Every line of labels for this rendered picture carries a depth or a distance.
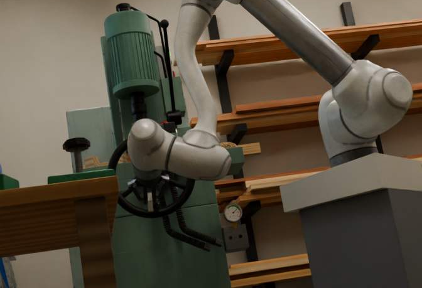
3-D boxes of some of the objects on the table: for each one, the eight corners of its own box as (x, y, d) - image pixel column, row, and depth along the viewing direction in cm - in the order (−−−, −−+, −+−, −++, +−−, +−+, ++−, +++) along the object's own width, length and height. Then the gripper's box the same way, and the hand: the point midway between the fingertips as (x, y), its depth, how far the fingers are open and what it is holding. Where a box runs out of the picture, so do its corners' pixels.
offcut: (85, 169, 278) (84, 158, 279) (91, 170, 281) (90, 159, 282) (94, 167, 277) (92, 155, 278) (100, 168, 280) (98, 157, 281)
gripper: (167, 155, 235) (169, 194, 254) (124, 160, 233) (128, 199, 253) (171, 176, 231) (172, 214, 250) (127, 182, 229) (131, 220, 249)
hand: (149, 202), depth 249 cm, fingers closed
